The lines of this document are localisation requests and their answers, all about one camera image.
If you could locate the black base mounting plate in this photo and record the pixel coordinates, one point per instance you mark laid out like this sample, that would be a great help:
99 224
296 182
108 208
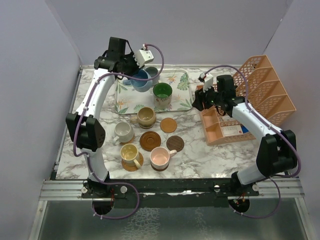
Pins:
167 193

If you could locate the light wood coaster right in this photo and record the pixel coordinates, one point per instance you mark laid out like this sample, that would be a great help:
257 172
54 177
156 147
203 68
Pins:
168 125

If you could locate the large brown wood coaster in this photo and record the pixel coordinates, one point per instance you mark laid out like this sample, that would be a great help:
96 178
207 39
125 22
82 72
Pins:
150 140

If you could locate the pink mug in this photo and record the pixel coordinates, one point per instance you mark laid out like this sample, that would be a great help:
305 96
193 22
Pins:
160 157

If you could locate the yellow mug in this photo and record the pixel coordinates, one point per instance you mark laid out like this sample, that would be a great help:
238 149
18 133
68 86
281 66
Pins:
130 155

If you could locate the woven rattan coaster front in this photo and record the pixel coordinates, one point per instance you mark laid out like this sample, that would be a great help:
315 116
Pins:
140 162

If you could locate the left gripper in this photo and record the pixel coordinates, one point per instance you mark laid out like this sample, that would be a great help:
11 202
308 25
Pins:
131 56

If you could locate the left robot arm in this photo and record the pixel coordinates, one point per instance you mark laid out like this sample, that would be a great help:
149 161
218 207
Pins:
85 130

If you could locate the light blue mug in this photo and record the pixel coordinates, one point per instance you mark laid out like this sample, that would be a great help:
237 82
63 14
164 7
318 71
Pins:
140 85

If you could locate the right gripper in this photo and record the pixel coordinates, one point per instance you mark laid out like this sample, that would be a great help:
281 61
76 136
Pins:
200 97

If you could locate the green floral mug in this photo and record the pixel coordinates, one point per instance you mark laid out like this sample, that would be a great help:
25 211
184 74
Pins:
162 95

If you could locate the white cream mug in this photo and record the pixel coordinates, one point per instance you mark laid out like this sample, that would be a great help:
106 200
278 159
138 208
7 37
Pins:
123 133

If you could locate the tan brown mug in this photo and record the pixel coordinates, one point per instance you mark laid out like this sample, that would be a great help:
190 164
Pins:
145 118

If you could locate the grey blue mug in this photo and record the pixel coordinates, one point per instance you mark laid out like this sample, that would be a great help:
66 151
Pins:
153 71

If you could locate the dark walnut coaster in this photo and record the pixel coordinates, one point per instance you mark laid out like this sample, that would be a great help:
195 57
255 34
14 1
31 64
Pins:
159 169
175 143

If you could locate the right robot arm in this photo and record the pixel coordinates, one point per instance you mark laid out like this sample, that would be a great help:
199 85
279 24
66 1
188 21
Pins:
277 150

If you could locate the orange plastic file organizer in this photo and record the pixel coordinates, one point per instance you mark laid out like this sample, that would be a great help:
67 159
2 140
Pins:
266 94

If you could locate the aluminium rail frame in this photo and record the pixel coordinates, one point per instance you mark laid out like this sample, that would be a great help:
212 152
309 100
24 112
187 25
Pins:
279 211

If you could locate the stapler box in organizer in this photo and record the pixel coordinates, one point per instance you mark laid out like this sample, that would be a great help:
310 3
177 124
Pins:
231 127

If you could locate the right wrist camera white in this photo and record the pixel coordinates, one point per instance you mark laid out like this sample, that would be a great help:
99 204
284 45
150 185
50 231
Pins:
207 80

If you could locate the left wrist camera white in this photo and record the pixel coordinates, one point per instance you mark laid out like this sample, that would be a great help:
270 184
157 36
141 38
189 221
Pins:
143 57

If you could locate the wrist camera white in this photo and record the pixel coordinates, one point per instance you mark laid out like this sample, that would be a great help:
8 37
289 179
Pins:
143 57
207 80

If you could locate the dark walnut coaster front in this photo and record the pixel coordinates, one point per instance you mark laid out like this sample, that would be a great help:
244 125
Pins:
159 169

